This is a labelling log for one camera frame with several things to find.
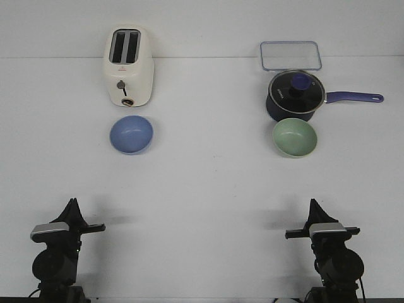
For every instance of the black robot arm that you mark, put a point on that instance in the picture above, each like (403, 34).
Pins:
(56, 266)
(340, 268)

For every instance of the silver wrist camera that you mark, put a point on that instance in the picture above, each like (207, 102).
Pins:
(326, 228)
(48, 228)

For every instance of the blue bowl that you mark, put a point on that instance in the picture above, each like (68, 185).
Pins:
(131, 135)

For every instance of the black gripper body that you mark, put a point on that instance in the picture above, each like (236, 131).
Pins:
(323, 244)
(68, 239)

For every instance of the clear container blue rim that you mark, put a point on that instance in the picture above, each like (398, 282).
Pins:
(284, 55)

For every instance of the dark blue saucepan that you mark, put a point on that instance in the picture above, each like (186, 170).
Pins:
(298, 110)

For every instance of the green bowl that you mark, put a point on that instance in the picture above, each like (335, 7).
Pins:
(294, 138)

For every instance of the glass pot lid blue knob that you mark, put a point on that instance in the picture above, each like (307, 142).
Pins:
(296, 84)

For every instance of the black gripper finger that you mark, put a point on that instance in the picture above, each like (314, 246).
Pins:
(77, 216)
(312, 214)
(65, 215)
(321, 216)

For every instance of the white two-slot toaster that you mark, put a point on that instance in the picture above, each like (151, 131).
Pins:
(128, 66)

